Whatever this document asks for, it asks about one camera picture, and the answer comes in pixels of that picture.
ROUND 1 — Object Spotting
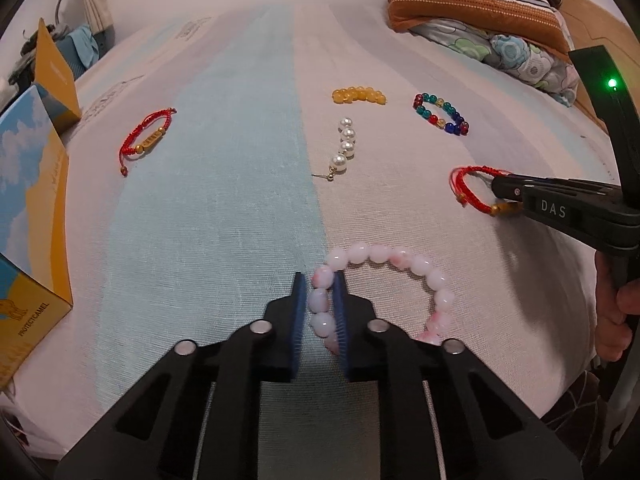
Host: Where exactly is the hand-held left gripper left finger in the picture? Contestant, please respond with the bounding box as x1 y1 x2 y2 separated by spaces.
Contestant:
53 272 307 480

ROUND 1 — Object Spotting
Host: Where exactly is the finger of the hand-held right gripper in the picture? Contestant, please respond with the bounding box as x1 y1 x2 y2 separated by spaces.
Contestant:
491 174 622 205

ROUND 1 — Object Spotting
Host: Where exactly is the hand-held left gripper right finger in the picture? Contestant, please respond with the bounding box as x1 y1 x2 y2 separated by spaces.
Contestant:
332 272 586 480

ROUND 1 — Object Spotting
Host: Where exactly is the red cord bracelet gold bead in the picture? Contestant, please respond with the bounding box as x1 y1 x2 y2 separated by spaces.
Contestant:
450 165 521 218

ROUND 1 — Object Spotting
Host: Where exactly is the pink white bead bracelet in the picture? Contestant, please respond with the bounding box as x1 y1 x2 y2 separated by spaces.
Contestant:
307 242 455 357

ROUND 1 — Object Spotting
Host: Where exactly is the person's right hand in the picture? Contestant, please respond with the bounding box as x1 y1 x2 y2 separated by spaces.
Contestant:
595 254 640 362

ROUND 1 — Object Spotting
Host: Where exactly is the floral pillow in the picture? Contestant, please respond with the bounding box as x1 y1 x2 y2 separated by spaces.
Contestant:
413 19 578 108

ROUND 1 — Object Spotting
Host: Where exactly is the white pearl drop earring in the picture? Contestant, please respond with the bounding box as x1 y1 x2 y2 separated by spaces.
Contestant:
311 117 357 180

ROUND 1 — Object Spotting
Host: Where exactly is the striped brown pillow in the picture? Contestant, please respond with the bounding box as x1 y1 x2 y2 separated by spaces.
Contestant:
386 0 574 53

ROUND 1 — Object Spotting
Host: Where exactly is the yellow blue cardboard box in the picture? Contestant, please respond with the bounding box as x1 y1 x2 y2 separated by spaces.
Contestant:
0 18 83 386

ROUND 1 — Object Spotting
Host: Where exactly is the blue cloth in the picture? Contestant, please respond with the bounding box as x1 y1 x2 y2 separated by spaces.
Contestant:
56 27 107 81

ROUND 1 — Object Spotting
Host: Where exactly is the multicolour glass bead bracelet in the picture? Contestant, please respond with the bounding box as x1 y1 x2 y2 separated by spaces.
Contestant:
413 92 470 137

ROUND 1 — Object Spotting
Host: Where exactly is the yellow amber bead bracelet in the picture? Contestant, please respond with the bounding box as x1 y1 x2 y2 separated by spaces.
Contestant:
332 85 389 106

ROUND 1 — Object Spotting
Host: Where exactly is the red cord bracelet gold bar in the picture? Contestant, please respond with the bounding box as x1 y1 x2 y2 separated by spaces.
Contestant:
120 107 177 177

